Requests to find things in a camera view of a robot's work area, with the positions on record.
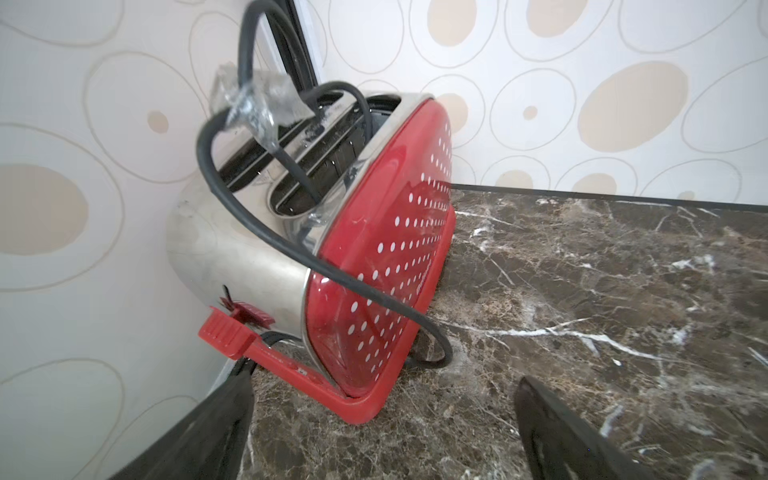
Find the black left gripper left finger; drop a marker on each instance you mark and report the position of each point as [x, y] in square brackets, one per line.
[209, 442]

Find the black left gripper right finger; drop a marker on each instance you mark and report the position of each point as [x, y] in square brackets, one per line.
[559, 444]

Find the red polka-dot toaster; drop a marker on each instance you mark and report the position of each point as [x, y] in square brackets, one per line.
[385, 217]

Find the clear plastic wrap on cord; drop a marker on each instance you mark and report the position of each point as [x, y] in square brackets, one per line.
[263, 104]

